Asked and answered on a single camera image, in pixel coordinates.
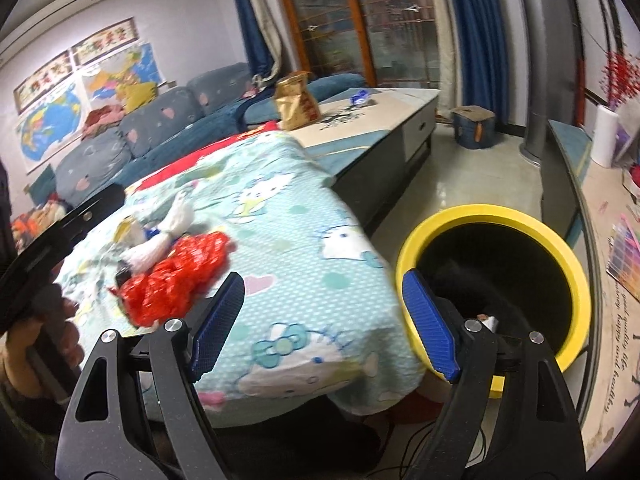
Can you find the blue curtain left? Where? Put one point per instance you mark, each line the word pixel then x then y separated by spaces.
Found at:
pixel 259 58

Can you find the yellow cushion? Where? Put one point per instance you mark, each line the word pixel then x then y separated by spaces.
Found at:
pixel 134 96

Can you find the blue curtain right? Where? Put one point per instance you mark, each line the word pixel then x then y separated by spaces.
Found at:
pixel 484 58

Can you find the white foam net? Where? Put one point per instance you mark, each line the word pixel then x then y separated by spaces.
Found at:
pixel 141 258

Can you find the blue snack wrapper on table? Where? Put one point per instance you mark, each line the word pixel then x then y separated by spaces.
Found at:
pixel 360 98

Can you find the blue storage stool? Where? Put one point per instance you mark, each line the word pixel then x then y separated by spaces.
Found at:
pixel 474 127

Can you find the Hello Kitty bed sheet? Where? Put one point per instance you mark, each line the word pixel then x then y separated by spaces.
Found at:
pixel 320 317

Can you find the wooden glass door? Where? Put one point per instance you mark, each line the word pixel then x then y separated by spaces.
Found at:
pixel 391 43

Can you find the China map poster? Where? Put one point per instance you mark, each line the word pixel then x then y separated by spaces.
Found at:
pixel 106 81

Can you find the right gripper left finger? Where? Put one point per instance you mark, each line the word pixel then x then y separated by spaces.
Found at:
pixel 106 434

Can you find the world map poster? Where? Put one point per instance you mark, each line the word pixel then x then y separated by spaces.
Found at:
pixel 51 124

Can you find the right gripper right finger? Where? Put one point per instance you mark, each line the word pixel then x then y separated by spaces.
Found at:
pixel 509 414

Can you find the white paper towel roll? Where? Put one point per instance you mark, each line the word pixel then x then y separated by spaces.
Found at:
pixel 604 137

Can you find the red berry decoration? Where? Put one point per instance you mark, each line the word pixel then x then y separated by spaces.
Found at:
pixel 620 78

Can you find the blue sofa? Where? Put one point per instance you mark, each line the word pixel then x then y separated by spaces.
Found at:
pixel 209 108

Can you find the silver tower air conditioner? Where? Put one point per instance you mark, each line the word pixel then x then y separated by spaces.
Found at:
pixel 552 70

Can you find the brown paper bag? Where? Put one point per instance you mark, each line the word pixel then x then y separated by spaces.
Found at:
pixel 295 104

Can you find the red plastic bag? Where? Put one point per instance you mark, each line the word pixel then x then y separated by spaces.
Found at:
pixel 169 288

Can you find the blue curtain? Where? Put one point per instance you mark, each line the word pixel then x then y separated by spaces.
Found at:
pixel 259 58
pixel 484 58

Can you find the coffee table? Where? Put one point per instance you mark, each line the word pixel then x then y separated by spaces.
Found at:
pixel 373 152

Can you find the left hand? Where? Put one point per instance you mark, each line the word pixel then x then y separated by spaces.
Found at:
pixel 42 353

